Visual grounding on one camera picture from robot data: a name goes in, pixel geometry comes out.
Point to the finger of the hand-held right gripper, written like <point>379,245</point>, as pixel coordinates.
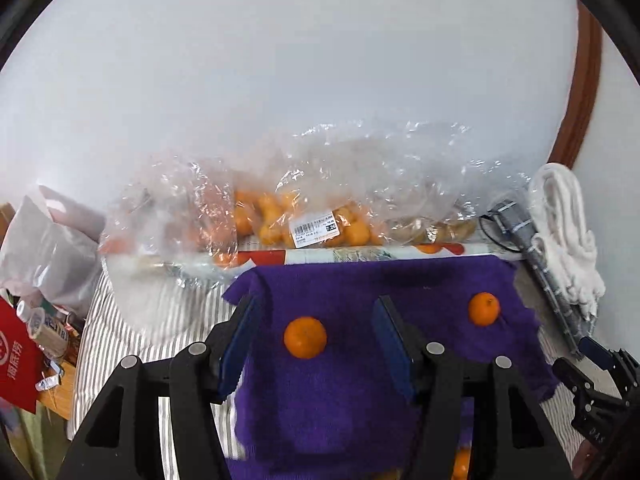
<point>596,351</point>
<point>572,375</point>

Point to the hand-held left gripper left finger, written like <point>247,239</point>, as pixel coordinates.
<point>235,350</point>

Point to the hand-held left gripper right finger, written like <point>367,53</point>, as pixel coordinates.
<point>390,342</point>

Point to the purple towel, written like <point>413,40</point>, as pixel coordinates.
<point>350,300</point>

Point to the large orange tangerine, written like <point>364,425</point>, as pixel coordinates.
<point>305,337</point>

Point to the pile of small brown fruits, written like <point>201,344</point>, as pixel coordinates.
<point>435,231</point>

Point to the striped quilt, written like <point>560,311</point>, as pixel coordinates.
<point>150,320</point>

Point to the printed paper roll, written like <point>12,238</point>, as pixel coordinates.
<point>360,255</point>

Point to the orange tangerine with stem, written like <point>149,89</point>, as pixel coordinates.
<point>484,308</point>

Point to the grey checked cloth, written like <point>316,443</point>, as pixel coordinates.
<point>545,265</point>

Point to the white towel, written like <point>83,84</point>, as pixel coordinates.
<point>565,220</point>

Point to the pile of bagged tangerines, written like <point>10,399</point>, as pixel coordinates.
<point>270,215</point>

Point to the small orange tangerine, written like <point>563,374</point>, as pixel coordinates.
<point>460,464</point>

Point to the crumpled clear plastic bag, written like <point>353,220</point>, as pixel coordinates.
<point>165,210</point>

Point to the large clear plastic bag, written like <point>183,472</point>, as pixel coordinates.
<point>380,170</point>

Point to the wooden nightstand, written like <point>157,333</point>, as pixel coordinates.
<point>55,396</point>

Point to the white tube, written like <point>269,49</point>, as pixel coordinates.
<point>47,384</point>

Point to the tea bottle with label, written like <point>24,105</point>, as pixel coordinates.
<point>42,329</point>

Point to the translucent white plastic bag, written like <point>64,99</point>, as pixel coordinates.
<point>45,255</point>

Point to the red paper bag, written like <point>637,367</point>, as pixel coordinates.
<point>17,365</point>

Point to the green cloth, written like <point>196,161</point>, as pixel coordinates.
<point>22,440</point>

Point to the wooden board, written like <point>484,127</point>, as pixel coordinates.
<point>5,217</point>

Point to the brown wooden door frame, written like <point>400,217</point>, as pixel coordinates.
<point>582,85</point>

